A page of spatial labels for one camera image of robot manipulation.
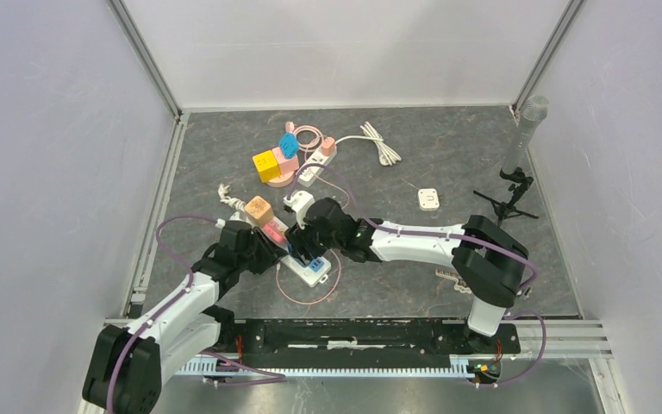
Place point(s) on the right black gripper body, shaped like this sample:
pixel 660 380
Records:
pixel 309 236

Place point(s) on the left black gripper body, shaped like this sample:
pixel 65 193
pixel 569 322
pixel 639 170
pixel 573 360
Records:
pixel 256 259

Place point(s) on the large white power strip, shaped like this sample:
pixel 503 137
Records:
pixel 317 271

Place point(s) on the white square plug adapter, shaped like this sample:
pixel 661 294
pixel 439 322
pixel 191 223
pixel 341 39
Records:
pixel 428 199

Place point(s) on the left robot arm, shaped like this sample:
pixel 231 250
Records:
pixel 130 365

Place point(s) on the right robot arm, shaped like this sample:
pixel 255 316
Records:
pixel 489 260

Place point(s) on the pink plug adapter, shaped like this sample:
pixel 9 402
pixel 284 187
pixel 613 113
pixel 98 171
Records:
pixel 274 233

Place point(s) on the pink round socket stack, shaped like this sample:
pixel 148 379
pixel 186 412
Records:
pixel 287 167

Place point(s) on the light blue plug adapter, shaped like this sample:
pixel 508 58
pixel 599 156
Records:
pixel 288 145

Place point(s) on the salmon plug on strip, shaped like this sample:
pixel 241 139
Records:
pixel 328 146

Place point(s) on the tan cube adapter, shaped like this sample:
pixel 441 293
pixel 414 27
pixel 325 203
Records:
pixel 259 211

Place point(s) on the small white power strip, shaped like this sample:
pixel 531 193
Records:
pixel 312 167

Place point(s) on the yellow cube adapter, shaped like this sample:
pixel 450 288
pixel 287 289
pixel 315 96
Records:
pixel 266 166

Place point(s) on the white comb-like part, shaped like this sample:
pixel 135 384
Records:
pixel 459 285

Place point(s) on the black microphone tripod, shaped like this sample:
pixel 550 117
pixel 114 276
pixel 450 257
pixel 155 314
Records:
pixel 504 210

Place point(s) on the grey microphone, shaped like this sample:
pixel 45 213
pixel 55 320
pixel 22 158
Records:
pixel 532 114

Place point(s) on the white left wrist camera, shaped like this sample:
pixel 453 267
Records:
pixel 236 204

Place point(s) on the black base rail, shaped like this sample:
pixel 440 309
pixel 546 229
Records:
pixel 328 343

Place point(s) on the white cable duct strip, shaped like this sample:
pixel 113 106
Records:
pixel 454 368

